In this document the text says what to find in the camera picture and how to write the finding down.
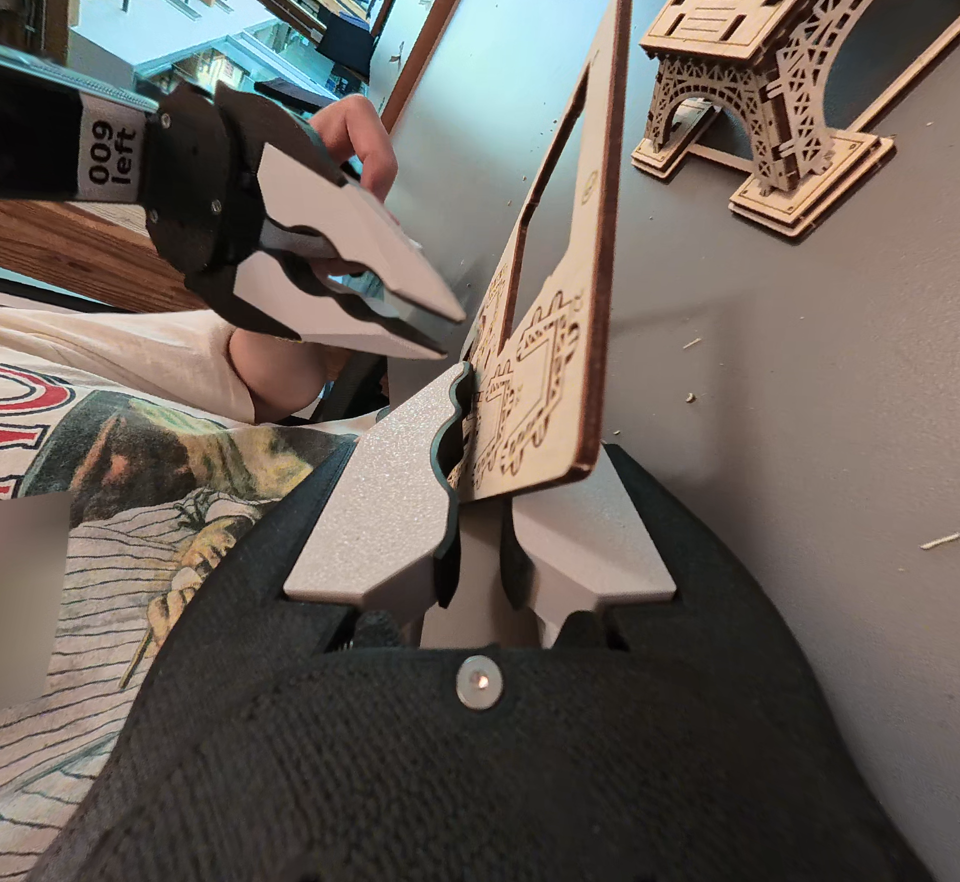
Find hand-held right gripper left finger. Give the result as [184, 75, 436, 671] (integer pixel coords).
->
[283, 361, 481, 648]

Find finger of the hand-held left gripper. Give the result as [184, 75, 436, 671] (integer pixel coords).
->
[231, 252, 453, 362]
[257, 141, 468, 326]

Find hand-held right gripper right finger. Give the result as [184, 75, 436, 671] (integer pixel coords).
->
[498, 465, 680, 649]

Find laser-cut wooden puzzle sheet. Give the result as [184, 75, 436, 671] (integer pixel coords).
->
[448, 0, 633, 506]

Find person's left forearm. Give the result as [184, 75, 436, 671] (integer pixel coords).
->
[0, 304, 333, 427]

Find person's left hand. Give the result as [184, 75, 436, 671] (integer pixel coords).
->
[309, 93, 400, 204]

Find brown wooden table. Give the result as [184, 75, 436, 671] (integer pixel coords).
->
[0, 201, 209, 315]

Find black chair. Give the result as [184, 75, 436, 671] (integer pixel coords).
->
[313, 6, 376, 82]

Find person's printed t-shirt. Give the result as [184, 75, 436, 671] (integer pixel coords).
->
[0, 353, 361, 882]

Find wooden tower base model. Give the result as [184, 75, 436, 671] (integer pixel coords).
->
[630, 0, 960, 240]

